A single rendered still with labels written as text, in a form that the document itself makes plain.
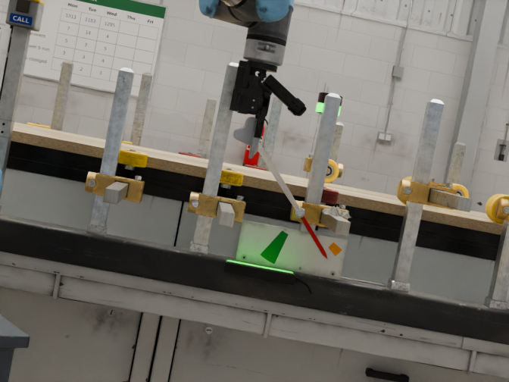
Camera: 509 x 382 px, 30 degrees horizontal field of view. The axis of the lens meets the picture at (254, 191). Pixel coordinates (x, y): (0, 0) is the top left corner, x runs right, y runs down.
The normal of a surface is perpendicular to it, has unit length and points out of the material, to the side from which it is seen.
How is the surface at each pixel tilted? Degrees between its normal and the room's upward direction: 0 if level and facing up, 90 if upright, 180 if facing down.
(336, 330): 90
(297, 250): 90
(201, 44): 90
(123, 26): 90
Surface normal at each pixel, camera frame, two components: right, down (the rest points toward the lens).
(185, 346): 0.06, 0.07
